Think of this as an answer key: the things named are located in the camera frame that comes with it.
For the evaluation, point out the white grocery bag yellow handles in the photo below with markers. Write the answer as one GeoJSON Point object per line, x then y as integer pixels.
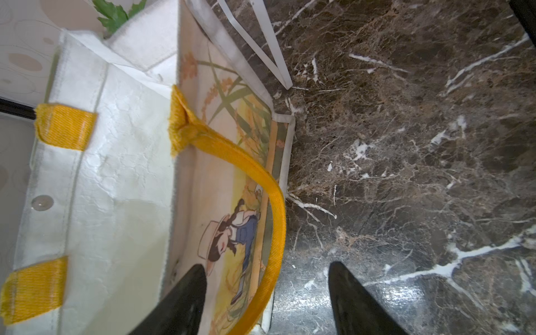
{"type": "Point", "coordinates": [153, 150]}

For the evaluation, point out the white toy radish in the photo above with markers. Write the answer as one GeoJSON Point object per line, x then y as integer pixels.
{"type": "Point", "coordinates": [112, 16]}

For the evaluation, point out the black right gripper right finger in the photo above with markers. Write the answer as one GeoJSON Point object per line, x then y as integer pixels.
{"type": "Point", "coordinates": [355, 310]}

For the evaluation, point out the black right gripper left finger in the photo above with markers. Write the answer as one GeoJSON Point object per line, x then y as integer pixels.
{"type": "Point", "coordinates": [180, 312]}

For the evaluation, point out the black vertical frame post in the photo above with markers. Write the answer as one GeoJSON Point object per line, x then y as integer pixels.
{"type": "Point", "coordinates": [17, 109]}

